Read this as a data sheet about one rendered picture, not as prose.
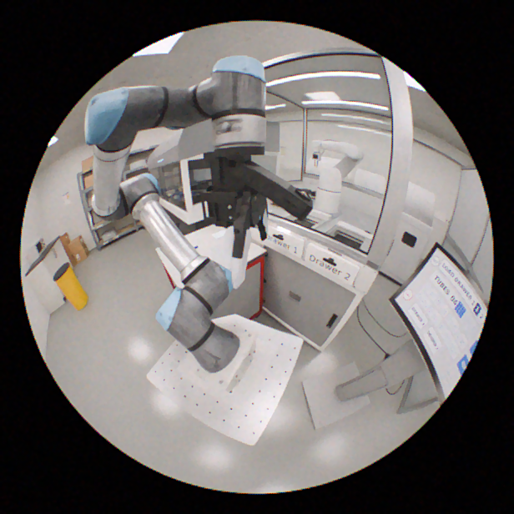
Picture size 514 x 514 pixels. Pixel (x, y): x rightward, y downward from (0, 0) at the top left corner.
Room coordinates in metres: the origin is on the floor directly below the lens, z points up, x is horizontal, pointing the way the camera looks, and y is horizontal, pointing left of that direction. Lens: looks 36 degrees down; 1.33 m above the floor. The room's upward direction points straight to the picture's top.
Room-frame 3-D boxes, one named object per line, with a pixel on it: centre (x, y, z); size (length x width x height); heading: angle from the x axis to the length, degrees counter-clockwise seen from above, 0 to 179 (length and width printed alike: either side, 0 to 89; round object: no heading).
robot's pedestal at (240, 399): (0.17, 0.11, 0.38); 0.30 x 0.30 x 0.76; 65
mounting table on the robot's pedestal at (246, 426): (0.15, 0.12, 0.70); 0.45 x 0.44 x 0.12; 155
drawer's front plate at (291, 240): (0.80, -0.14, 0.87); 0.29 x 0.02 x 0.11; 44
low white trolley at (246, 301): (0.89, 0.36, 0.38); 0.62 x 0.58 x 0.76; 44
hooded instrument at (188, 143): (2.29, 0.81, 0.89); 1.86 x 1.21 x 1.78; 44
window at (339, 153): (0.80, -0.19, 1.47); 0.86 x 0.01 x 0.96; 44
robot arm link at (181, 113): (0.27, 0.12, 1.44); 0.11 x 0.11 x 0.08; 62
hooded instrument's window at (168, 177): (2.27, 0.81, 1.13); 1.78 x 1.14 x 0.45; 44
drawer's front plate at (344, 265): (0.58, -0.36, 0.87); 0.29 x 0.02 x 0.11; 44
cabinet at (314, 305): (1.11, -0.52, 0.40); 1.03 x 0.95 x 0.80; 44
